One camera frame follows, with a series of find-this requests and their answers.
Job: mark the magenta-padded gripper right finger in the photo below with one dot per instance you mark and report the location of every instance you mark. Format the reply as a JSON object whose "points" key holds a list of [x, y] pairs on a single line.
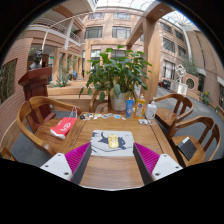
{"points": [[165, 165]]}

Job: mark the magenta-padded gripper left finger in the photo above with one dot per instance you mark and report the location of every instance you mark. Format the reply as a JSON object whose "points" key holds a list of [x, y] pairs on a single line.
{"points": [[56, 163]]}

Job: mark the yellow computer mouse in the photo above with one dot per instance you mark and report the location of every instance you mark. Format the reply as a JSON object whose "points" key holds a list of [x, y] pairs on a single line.
{"points": [[113, 141]]}

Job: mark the grey cat print mouse pad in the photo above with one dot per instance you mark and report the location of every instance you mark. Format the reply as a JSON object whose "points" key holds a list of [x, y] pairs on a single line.
{"points": [[100, 150]]}

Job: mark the black notebook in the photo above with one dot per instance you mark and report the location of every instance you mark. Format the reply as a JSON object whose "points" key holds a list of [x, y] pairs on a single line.
{"points": [[187, 148]]}

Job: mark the wooden armchair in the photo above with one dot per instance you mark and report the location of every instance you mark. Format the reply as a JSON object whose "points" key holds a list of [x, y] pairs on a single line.
{"points": [[168, 115], [5, 154], [95, 100], [196, 158], [28, 133]]}

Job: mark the black binder clip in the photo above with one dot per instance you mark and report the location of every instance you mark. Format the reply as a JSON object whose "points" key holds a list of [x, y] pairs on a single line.
{"points": [[82, 116]]}

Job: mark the white pump bottle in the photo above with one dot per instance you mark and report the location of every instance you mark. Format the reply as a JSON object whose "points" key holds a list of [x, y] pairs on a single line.
{"points": [[151, 111]]}

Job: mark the small white sticker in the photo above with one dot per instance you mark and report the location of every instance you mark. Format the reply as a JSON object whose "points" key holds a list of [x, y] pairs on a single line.
{"points": [[123, 118]]}

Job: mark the yellow detergent bottle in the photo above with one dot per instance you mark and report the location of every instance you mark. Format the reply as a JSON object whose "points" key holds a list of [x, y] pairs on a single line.
{"points": [[140, 107]]}

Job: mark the blue tube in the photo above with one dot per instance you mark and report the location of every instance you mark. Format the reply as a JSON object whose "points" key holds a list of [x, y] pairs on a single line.
{"points": [[129, 108]]}

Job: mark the small blue printed sticker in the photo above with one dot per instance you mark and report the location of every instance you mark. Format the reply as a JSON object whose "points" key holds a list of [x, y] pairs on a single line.
{"points": [[110, 114], [117, 116]]}

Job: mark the white abstract sculpture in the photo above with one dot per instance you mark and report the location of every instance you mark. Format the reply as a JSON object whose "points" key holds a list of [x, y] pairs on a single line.
{"points": [[180, 87]]}

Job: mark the yellow flowering plant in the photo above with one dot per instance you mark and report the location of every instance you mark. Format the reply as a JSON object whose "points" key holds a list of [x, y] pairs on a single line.
{"points": [[206, 97]]}

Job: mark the spiky green agave plant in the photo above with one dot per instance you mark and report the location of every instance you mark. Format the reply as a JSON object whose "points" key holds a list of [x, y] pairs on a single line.
{"points": [[61, 80]]}

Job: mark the green plant in white pot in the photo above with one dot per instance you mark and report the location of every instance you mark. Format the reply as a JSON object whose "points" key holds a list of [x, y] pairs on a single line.
{"points": [[116, 73]]}

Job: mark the dark bust statue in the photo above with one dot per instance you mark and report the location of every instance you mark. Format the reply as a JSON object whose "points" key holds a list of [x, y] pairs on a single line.
{"points": [[36, 60]]}

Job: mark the dark red wooden pedestal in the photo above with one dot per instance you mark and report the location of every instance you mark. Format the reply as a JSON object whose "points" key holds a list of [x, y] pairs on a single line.
{"points": [[35, 83]]}

